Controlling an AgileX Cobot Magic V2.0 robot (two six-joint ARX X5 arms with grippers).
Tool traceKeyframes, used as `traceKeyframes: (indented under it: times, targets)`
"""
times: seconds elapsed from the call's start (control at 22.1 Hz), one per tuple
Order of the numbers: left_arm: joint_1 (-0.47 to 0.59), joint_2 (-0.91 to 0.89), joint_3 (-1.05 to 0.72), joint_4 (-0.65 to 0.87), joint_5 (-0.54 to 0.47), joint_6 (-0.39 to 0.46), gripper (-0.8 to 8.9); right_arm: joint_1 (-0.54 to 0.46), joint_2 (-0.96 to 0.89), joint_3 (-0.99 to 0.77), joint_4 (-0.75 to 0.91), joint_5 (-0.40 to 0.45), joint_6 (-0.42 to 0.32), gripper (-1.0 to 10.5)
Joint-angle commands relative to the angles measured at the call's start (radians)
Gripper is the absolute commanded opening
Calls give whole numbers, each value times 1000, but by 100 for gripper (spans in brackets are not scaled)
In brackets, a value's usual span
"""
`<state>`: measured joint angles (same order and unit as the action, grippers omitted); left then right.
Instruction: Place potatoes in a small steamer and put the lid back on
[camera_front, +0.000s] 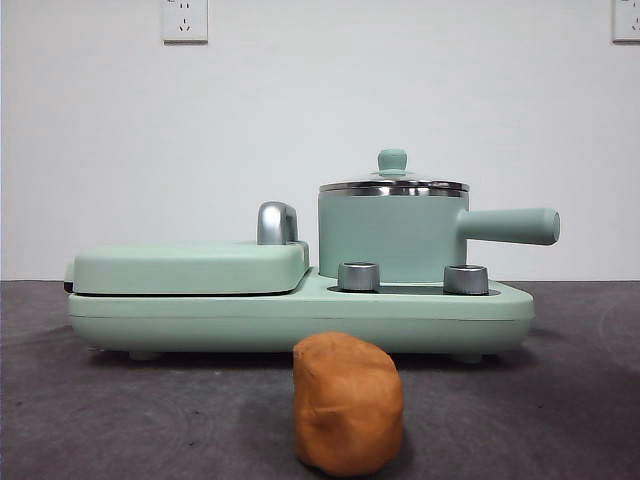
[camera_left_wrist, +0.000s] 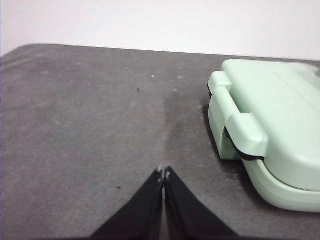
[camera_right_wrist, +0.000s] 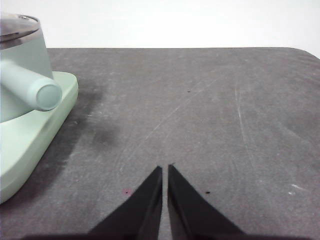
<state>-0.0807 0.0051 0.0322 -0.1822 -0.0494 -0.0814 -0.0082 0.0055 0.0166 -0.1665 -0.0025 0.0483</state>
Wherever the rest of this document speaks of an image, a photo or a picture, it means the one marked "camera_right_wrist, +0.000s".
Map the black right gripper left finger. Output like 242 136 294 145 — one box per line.
84 165 163 240

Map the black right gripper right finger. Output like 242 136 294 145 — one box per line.
167 163 251 240

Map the glass lid with green knob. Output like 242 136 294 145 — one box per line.
0 14 41 42

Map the mint green cooker base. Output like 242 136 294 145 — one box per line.
0 71 79 205

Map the mint green pot with handle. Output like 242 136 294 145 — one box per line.
0 27 63 124

